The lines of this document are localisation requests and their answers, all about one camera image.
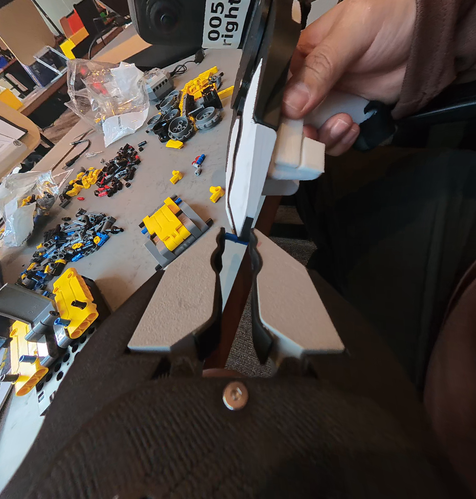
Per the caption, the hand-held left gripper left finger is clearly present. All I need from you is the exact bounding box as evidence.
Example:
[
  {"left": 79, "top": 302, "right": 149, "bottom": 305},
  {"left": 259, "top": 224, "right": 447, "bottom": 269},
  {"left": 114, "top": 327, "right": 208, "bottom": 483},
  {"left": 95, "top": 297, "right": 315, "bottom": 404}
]
[{"left": 127, "top": 227, "right": 227, "bottom": 361}]

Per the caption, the grey battery box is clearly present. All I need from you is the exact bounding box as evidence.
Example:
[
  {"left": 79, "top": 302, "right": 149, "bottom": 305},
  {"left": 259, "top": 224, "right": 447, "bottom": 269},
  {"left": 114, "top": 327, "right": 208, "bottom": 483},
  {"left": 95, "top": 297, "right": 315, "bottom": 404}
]
[{"left": 142, "top": 68, "right": 174, "bottom": 100}]

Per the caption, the pile of yellow pieces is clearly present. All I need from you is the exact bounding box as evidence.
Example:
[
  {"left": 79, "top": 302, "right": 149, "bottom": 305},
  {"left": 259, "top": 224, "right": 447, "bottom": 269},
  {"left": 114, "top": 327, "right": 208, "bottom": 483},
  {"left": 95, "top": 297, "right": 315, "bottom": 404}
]
[{"left": 59, "top": 167, "right": 100, "bottom": 197}]

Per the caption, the black wheel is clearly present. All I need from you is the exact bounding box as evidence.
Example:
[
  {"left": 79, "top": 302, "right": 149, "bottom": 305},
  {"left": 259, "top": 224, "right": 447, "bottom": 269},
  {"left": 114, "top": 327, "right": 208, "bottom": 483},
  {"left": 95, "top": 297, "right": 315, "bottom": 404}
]
[
  {"left": 201, "top": 88, "right": 223, "bottom": 110},
  {"left": 146, "top": 124, "right": 172, "bottom": 143}
]

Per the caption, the brown chair back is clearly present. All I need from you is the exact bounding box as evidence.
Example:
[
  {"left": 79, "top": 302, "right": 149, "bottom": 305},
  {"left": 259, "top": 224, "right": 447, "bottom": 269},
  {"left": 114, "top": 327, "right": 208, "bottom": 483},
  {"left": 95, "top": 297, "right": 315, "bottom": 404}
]
[{"left": 0, "top": 0, "right": 57, "bottom": 66}]

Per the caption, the pile of blue grey pieces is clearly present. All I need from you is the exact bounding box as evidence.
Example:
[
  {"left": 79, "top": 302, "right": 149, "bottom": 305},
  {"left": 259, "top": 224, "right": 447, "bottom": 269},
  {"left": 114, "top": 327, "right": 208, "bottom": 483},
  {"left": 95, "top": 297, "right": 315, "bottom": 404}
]
[{"left": 17, "top": 208, "right": 123, "bottom": 291}]

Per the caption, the empty clear plastic bag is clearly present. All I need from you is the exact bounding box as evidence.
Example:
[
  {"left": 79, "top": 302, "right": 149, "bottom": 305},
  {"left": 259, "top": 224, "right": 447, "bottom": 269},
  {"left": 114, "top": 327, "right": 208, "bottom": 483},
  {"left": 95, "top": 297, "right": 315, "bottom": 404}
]
[{"left": 64, "top": 58, "right": 150, "bottom": 148}]

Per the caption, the black cable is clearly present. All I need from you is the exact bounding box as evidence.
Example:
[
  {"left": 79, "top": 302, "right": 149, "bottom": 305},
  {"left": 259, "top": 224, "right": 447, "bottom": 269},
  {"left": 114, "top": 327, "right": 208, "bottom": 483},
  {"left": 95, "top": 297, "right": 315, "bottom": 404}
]
[{"left": 170, "top": 49, "right": 207, "bottom": 78}]

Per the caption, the person's right forearm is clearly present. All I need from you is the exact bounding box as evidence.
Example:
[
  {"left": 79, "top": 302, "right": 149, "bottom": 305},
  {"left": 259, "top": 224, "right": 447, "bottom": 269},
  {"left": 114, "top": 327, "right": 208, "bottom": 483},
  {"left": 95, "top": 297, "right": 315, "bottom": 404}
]
[{"left": 390, "top": 0, "right": 476, "bottom": 119}]

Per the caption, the plastic bag of pieces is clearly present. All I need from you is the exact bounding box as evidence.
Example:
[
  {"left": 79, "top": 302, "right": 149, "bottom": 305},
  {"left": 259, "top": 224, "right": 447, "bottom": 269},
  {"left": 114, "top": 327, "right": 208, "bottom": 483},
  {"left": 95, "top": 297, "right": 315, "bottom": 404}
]
[{"left": 0, "top": 169, "right": 61, "bottom": 247}]

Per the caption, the yellow and grey brick assembly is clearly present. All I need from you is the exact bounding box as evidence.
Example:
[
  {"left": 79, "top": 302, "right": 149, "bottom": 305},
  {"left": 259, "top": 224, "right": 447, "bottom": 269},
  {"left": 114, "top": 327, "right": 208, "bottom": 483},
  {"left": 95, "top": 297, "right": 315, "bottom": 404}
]
[{"left": 140, "top": 197, "right": 214, "bottom": 271}]

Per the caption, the black and yellow brick assembly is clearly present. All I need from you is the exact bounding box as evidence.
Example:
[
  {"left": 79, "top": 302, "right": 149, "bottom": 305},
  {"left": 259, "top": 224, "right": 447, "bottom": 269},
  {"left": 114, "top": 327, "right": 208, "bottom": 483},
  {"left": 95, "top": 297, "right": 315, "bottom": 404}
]
[{"left": 0, "top": 268, "right": 114, "bottom": 418}]

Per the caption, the black power plug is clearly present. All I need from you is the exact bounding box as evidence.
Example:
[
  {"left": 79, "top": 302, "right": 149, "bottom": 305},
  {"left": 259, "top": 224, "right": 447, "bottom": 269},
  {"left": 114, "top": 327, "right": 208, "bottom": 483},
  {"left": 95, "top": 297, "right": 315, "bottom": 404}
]
[{"left": 64, "top": 138, "right": 92, "bottom": 168}]

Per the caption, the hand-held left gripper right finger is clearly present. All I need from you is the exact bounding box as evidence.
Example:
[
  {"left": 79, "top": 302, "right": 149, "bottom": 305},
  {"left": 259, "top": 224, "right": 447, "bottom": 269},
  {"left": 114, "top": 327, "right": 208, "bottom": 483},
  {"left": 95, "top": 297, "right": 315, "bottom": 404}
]
[{"left": 248, "top": 228, "right": 346, "bottom": 377}]

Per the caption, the grey desk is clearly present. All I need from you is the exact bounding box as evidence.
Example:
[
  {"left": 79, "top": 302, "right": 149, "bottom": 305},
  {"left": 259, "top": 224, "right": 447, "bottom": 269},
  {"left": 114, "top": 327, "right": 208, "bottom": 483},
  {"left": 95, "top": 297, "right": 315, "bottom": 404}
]
[{"left": 0, "top": 39, "right": 301, "bottom": 492}]

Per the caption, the pile of black red pieces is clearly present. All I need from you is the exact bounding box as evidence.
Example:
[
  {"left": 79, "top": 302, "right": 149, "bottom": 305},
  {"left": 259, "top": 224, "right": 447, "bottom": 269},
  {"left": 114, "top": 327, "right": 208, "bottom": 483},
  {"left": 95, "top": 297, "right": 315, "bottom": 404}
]
[{"left": 94, "top": 141, "right": 147, "bottom": 195}]

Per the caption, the yellow beam chassis assembly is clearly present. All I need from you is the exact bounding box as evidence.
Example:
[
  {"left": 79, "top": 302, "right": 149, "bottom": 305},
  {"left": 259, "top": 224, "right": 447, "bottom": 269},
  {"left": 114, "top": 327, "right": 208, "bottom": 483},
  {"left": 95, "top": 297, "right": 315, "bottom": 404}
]
[{"left": 177, "top": 66, "right": 235, "bottom": 117}]

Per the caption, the tan side table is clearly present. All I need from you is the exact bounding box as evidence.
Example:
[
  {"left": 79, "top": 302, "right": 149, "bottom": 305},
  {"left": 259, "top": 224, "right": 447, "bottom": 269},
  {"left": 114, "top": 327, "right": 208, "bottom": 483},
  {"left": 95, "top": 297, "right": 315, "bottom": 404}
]
[{"left": 0, "top": 105, "right": 41, "bottom": 192}]

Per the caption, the white paper document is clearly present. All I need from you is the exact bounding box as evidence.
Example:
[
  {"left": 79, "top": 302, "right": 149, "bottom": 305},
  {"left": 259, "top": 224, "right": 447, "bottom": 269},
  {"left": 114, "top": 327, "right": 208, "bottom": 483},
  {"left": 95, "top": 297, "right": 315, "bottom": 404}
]
[{"left": 0, "top": 110, "right": 28, "bottom": 158}]

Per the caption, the person's right hand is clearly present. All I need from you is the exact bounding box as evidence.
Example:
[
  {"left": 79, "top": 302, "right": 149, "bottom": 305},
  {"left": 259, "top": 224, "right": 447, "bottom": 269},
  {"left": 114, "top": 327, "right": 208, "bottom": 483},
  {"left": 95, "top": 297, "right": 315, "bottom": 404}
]
[{"left": 282, "top": 0, "right": 418, "bottom": 156}]

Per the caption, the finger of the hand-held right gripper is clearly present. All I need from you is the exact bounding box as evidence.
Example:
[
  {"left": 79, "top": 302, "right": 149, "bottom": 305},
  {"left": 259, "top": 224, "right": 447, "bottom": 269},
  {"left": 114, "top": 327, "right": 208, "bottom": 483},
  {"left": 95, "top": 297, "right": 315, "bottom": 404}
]
[
  {"left": 225, "top": 113, "right": 235, "bottom": 231},
  {"left": 227, "top": 58, "right": 326, "bottom": 235}
]

